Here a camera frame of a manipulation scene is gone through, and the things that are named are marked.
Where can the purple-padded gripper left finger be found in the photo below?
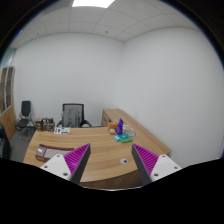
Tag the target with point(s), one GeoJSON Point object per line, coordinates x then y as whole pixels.
{"type": "Point", "coordinates": [69, 166]}

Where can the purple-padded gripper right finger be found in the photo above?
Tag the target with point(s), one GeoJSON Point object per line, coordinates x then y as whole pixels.
{"type": "Point", "coordinates": [152, 167]}

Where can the white and green box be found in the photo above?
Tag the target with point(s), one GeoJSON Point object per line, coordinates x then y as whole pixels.
{"type": "Point", "coordinates": [61, 130]}

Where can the green flat box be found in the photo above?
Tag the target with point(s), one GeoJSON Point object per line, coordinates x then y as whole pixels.
{"type": "Point", "coordinates": [125, 138]}

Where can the wooden L-shaped desk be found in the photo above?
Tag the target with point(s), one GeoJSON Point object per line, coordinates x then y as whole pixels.
{"type": "Point", "coordinates": [103, 169]}

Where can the blue small box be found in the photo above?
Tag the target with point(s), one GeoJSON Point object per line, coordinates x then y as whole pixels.
{"type": "Point", "coordinates": [116, 138]}

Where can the clear plastic package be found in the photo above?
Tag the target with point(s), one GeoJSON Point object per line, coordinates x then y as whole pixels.
{"type": "Point", "coordinates": [129, 130]}

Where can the grey mesh office chair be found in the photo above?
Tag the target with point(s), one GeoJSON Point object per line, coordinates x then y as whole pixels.
{"type": "Point", "coordinates": [73, 116]}

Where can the dark boxes on floor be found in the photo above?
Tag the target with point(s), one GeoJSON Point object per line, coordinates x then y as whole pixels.
{"type": "Point", "coordinates": [45, 124]}

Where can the purple standing box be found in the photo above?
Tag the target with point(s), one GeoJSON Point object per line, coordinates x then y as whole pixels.
{"type": "Point", "coordinates": [119, 127]}

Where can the orange box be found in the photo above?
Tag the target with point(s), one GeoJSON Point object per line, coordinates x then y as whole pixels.
{"type": "Point", "coordinates": [112, 126]}

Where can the black visitor chair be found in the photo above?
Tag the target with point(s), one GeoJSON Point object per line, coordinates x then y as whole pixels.
{"type": "Point", "coordinates": [26, 120]}

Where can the black chair at left edge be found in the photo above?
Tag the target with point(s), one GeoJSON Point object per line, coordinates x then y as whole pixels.
{"type": "Point", "coordinates": [5, 147]}

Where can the ceiling light panel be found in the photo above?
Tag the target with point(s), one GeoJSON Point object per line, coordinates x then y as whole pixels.
{"type": "Point", "coordinates": [92, 3]}

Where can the desk cable grommet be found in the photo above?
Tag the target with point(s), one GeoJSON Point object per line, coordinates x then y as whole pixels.
{"type": "Point", "coordinates": [123, 161]}

